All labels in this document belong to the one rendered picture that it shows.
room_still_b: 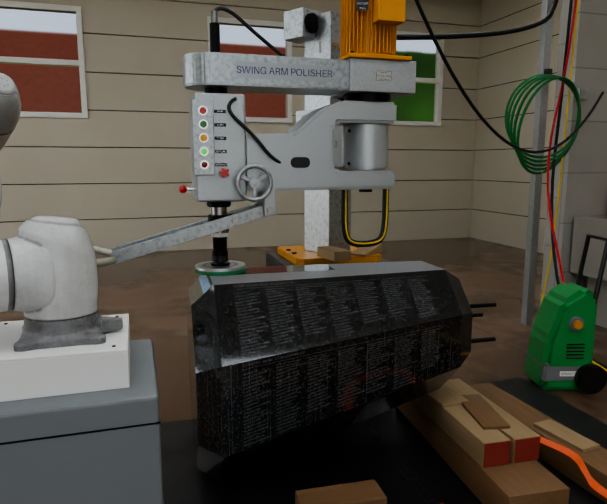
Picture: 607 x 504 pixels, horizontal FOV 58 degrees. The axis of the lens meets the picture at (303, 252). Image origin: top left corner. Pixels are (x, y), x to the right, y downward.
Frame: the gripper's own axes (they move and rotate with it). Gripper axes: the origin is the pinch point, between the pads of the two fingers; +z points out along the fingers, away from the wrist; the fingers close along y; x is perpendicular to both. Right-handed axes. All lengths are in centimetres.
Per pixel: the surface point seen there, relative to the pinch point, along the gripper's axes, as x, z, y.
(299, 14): 31, -130, 143
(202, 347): -51, 15, 65
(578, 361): -67, 41, 284
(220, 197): -25, -37, 79
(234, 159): -26, -52, 84
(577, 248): 16, -10, 409
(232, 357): -62, 16, 71
